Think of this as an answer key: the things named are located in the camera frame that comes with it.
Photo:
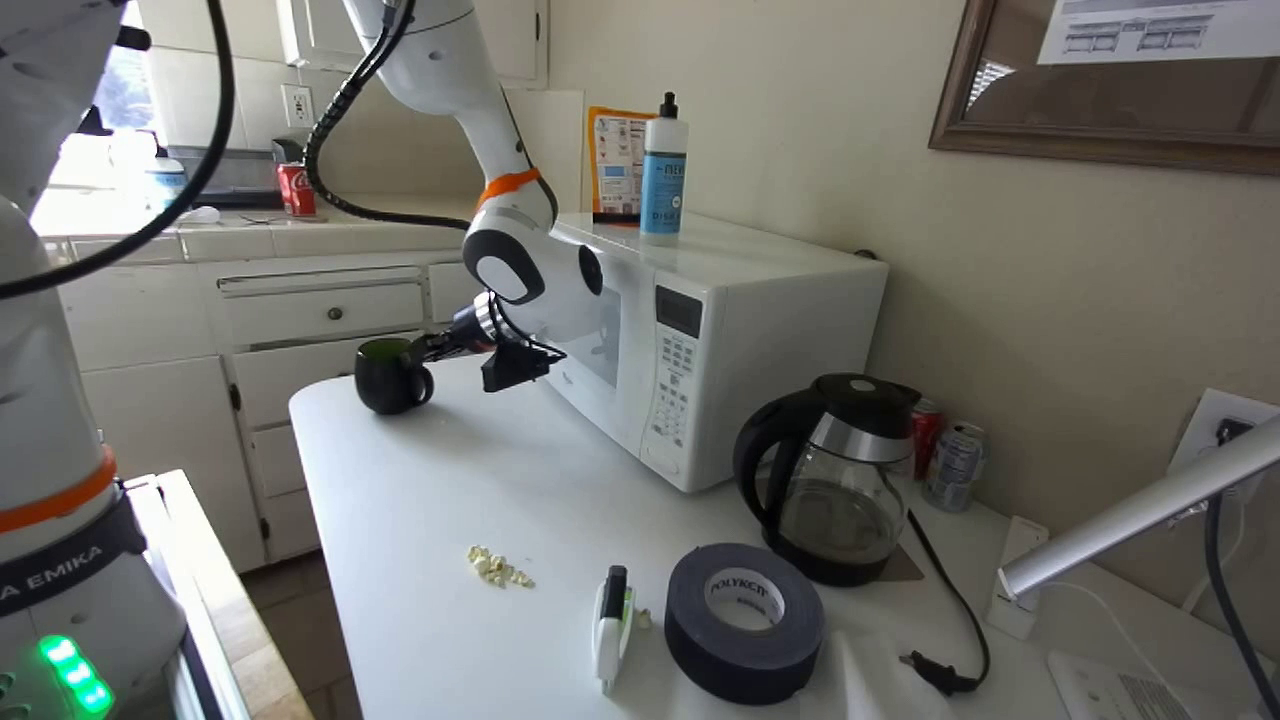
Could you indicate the orange snack packet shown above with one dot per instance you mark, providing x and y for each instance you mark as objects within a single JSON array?
[{"x": 617, "y": 165}]

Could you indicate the white lamp bar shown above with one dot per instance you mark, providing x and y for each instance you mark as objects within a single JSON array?
[{"x": 1132, "y": 515}]

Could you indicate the small green-white object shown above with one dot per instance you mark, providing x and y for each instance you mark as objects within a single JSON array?
[{"x": 497, "y": 570}]

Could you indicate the red can behind kettle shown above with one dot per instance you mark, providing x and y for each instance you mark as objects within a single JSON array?
[{"x": 925, "y": 442}]

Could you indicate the white microwave oven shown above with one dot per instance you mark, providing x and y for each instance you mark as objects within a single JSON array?
[{"x": 745, "y": 335}]

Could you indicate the red soda can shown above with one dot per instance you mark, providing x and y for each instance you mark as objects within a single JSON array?
[{"x": 299, "y": 188}]

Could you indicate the black tape roll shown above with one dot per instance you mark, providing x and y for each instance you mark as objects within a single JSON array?
[{"x": 741, "y": 624}]

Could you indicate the blue white tub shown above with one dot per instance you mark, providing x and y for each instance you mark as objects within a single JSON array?
[{"x": 171, "y": 168}]

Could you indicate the black glass electric kettle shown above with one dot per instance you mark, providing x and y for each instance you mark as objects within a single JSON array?
[{"x": 835, "y": 492}]

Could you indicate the white wall outlet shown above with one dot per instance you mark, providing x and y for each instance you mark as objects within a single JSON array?
[{"x": 1223, "y": 420}]

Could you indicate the white light switch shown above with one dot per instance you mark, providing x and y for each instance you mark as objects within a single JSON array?
[{"x": 299, "y": 106}]

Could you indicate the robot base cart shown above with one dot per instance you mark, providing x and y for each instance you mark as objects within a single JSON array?
[{"x": 214, "y": 603}]

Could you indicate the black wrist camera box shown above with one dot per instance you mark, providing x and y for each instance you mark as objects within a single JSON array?
[{"x": 519, "y": 362}]

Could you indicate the blue white squeeze bottle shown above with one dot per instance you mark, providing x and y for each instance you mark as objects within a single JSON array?
[{"x": 662, "y": 182}]

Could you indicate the white kitchen cabinet drawers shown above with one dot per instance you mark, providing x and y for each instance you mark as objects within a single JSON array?
[{"x": 320, "y": 315}]

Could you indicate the black mug green inside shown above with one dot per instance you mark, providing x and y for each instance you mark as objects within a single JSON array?
[{"x": 387, "y": 380}]

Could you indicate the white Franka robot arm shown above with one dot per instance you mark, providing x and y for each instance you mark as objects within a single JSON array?
[{"x": 53, "y": 401}]

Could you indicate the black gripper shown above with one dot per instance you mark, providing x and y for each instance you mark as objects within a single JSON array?
[{"x": 452, "y": 339}]

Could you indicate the wooden framed picture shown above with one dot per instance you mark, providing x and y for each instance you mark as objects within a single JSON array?
[{"x": 1015, "y": 121}]

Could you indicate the small white black device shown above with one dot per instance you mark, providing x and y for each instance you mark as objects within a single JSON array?
[{"x": 612, "y": 641}]

